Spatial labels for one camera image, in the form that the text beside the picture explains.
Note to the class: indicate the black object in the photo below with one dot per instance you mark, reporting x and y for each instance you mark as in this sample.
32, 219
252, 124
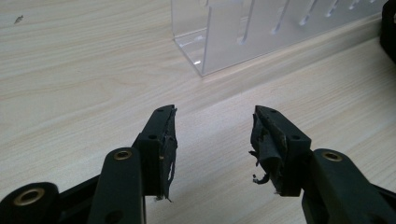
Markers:
389, 28

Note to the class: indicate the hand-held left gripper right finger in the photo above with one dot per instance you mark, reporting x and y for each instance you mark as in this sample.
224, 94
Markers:
292, 155

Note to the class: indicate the clear acrylic slotted rack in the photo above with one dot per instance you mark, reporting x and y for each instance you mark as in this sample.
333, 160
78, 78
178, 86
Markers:
249, 34

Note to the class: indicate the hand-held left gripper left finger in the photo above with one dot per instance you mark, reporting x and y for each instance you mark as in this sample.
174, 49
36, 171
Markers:
155, 149

